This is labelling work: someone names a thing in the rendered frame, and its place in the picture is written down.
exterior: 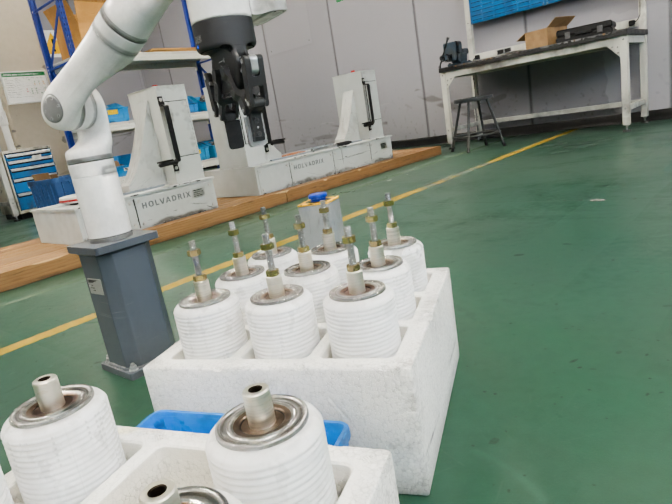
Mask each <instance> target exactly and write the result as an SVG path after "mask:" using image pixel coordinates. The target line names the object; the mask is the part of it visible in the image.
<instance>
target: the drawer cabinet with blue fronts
mask: <svg viewBox="0 0 672 504"><path fill-rule="evenodd" d="M0 155H1V158H2V162H3V165H4V168H5V171H6V174H7V178H8V181H9V184H10V187H11V190H12V194H13V197H14V200H15V203H16V206H17V210H18V213H19V216H18V217H17V218H18V219H20V220H23V219H27V218H32V217H33V214H32V212H31V213H30V211H29V210H33V209H37V206H36V204H35V201H34V198H33V195H32V192H31V189H30V187H28V184H27V182H31V181H34V179H33V177H32V175H35V174H41V173H49V175H52V174H57V175H58V176H59V174H58V170H57V167H56V163H55V160H54V156H53V153H52V150H51V146H50V145H45V146H38V147H31V148H24V149H17V150H10V151H3V152H0ZM0 202H8V201H7V198H6V195H5V191H4V188H3V185H2V182H1V179H0ZM0 209H1V212H2V215H6V218H7V220H16V218H15V217H13V216H12V214H11V210H10V207H9V206H0Z"/></svg>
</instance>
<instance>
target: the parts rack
mask: <svg viewBox="0 0 672 504"><path fill-rule="evenodd" d="M52 2H55V4H56V8H57V10H56V19H55V28H54V37H53V46H52V55H51V56H50V53H49V49H48V46H47V42H46V38H45V35H44V31H43V28H42V24H41V21H40V17H39V13H38V12H39V11H40V10H42V9H43V8H45V7H46V6H48V5H49V4H51V3H52ZM181 2H182V7H183V11H184V16H185V21H186V25H187V30H188V34H189V39H190V44H191V47H196V45H195V41H194V36H193V31H192V27H191V22H190V17H189V13H188V8H187V3H186V0H181ZM28 4H29V7H30V11H31V14H32V18H33V21H34V25H35V29H36V32H37V36H38V39H39V43H40V46H41V50H42V53H43V57H44V60H45V64H46V68H47V71H48V75H49V78H50V82H52V81H53V80H54V79H55V78H56V76H57V75H56V74H59V73H60V72H61V70H62V69H63V68H64V67H65V65H66V64H67V63H68V61H69V60H70V58H71V57H72V55H73V54H74V52H75V51H76V50H75V46H74V43H73V39H72V35H71V31H70V28H69V24H68V20H67V16H66V13H65V9H64V5H63V1H62V0H50V1H48V2H47V3H45V4H44V5H42V6H41V7H39V8H38V9H37V6H36V3H35V0H28ZM58 17H59V19H60V23H61V27H62V30H63V34H64V38H65V41H66V45H67V49H68V52H69V56H70V57H69V58H67V59H65V60H63V61H61V62H59V63H57V64H55V65H53V61H54V52H55V43H56V34H57V26H58ZM210 58H211V57H210V56H208V55H207V56H203V55H200V54H199V53H198V52H197V51H174V52H139V54H138V55H137V56H136V57H135V59H134V60H133V61H132V62H131V63H130V64H128V65H127V66H126V67H125V68H123V69H122V70H120V71H130V70H150V69H170V68H190V67H195V70H196V71H197V76H198V81H199V85H200V90H201V95H204V92H203V89H202V88H205V83H204V78H203V74H202V71H203V72H204V73H207V72H206V71H205V70H204V69H203V68H202V67H201V64H202V63H205V62H208V61H211V59H210ZM202 59H208V60H205V61H202V62H200V60H202ZM191 118H192V122H193V123H194V122H201V121H207V124H208V127H209V131H210V136H211V140H213V139H214V138H213V133H212V129H211V124H210V119H209V115H208V111H203V112H195V113H191ZM109 125H110V130H111V134H115V133H122V132H129V131H135V122H134V120H130V121H122V122H114V123H109ZM65 135H66V138H67V142H68V146H69V149H71V148H72V147H73V146H74V145H75V142H74V139H78V135H77V130H74V131H65ZM201 163H202V167H203V168H205V167H209V166H214V165H216V166H217V168H218V169H219V168H220V166H219V161H218V157H216V158H210V159H207V160H202V161H201Z"/></svg>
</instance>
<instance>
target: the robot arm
mask: <svg viewBox="0 0 672 504"><path fill-rule="evenodd" d="M172 2H173V0H107V1H106V2H105V3H104V4H103V6H102V7H101V9H100V11H99V12H98V14H97V16H96V17H95V19H94V21H93V22H92V24H91V26H90V28H89V30H88V32H87V33H86V35H85V37H84V38H83V40H82V41H81V43H80V44H79V46H78V47H77V49H76V51H75V52H74V54H73V55H72V57H71V58H70V60H69V61H68V63H67V64H66V65H65V67H64V68H63V69H62V70H61V72H60V73H59V74H58V75H57V76H56V78H55V79H54V80H53V81H52V82H51V84H50V85H49V86H48V88H47V89H46V91H45V93H44V95H43V98H42V102H41V112H42V116H43V119H44V120H45V122H46V123H47V124H48V125H49V126H50V127H52V128H54V129H56V130H61V131H73V130H77V135H78V140H77V142H76V144H75V145H74V146H73V147H72V148H71V149H69V150H68V151H67V152H66V153H65V158H66V162H67V165H68V169H69V172H70V176H71V179H72V182H73V186H74V190H75V193H76V197H77V200H78V204H79V207H80V211H81V214H82V218H83V221H84V225H85V228H86V232H87V235H88V239H89V242H90V244H101V243H107V242H112V241H116V240H120V239H123V238H126V237H129V236H131V235H133V231H132V227H131V223H130V219H129V215H128V211H127V207H126V204H125V200H124V196H123V192H122V188H121V185H120V181H119V177H118V173H117V170H116V166H115V162H114V158H113V154H112V145H113V140H112V135H111V130H110V125H109V120H108V115H107V111H106V107H105V103H104V101H103V98H102V96H101V95H100V93H99V92H98V90H96V88H97V87H98V86H99V85H100V84H101V83H103V82H104V81H105V80H107V79H108V78H110V77H111V76H113V75H114V74H116V73H117V72H119V71H120V70H122V69H123V68H125V67H126V66H127V65H128V64H130V63H131V62H132V61H133V60H134V59H135V57H136V56H137V55H138V54H139V52H140V51H141V49H142V48H143V46H144V45H145V43H146V42H147V40H148V39H149V37H150V35H151V34H152V32H153V31H154V29H155V27H156V26H157V24H158V23H159V21H160V19H161V18H162V16H163V15H164V13H165V12H166V10H167V9H168V7H169V6H170V4H171V3H172ZM186 3H187V8H188V13H189V17H190V22H191V27H192V31H193V36H194V41H195V45H196V50H197V52H198V53H199V54H200V55H203V56H207V55H208V56H210V57H211V60H212V72H211V73H204V79H205V83H206V87H207V91H208V95H209V99H210V103H211V107H212V111H213V115H214V117H215V118H216V117H219V119H220V121H223V126H224V130H225V135H226V140H227V145H228V148H229V149H230V150H234V149H239V148H243V147H244V145H245V144H244V139H243V134H242V129H241V124H240V119H239V120H236V119H238V118H239V106H240V108H241V111H242V113H243V115H244V116H246V115H247V117H243V118H244V123H245V128H246V133H247V138H248V143H249V146H250V147H258V146H264V145H266V143H267V141H266V135H265V130H264V125H263V120H262V115H261V113H263V111H264V107H266V106H268V105H269V99H268V90H267V83H266V76H265V68H264V61H263V56H262V55H261V54H255V55H249V53H248V50H249V49H252V48H254V47H255V45H256V43H257V41H256V36H255V30H254V26H259V25H262V24H265V23H267V22H268V21H270V20H272V19H274V18H276V17H278V16H279V15H281V14H283V13H285V12H286V11H287V5H286V0H186ZM254 75H255V76H254ZM259 88H260V89H259ZM259 93H260V95H261V97H259ZM245 99H246V101H245ZM246 102H247V103H246ZM217 103H218V105H217ZM231 104H232V106H231Z"/></svg>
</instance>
